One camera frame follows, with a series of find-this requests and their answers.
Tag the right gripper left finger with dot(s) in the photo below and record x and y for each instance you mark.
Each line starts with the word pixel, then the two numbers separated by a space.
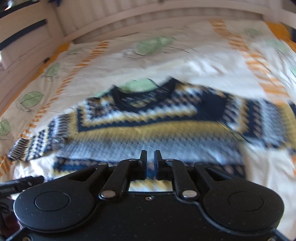
pixel 123 174

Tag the white leaf-print duvet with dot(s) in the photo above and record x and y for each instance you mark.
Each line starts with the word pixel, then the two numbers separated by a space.
pixel 241 57

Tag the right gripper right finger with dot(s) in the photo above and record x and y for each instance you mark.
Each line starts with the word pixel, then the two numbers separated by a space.
pixel 175 171

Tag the yellow bed sheet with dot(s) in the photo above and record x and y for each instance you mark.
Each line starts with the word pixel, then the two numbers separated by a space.
pixel 282 33

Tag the white wooden bed frame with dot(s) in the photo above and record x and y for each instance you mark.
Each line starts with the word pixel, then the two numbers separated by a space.
pixel 32 31

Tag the navy yellow patterned knit sweater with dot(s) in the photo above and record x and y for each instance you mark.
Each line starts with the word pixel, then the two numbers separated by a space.
pixel 191 123

